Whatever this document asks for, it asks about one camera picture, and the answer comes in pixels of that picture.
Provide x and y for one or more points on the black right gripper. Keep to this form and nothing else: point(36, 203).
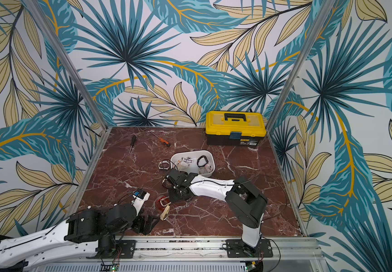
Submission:
point(174, 182)

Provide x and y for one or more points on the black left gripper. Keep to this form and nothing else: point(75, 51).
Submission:
point(141, 229)

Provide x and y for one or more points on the red transparent watch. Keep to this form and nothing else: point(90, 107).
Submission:
point(158, 206)

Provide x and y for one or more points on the beige strap watch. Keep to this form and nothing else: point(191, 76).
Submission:
point(182, 165)

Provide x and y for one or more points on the purple white strap watch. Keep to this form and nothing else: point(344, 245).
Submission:
point(188, 160)

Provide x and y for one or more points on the white pink strap watch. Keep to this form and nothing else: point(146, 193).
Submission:
point(209, 168)

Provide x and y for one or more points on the black strap watch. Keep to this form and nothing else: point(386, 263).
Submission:
point(202, 161)

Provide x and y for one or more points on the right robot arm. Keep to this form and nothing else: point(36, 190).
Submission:
point(243, 198)

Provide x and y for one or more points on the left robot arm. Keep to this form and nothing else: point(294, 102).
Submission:
point(90, 233)

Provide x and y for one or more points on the white plastic storage box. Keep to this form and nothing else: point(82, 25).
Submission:
point(193, 167)

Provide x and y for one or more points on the yellow black toolbox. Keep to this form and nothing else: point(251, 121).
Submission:
point(224, 128)

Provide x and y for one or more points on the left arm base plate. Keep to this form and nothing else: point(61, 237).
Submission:
point(115, 249)

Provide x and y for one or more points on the orange handled screwdriver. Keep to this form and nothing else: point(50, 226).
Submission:
point(162, 140)

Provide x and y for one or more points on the black handled screwdriver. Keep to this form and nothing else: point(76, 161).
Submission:
point(132, 144)

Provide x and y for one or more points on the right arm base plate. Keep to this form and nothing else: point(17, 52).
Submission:
point(236, 248)

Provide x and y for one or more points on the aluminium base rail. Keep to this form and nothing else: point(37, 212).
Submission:
point(203, 254)

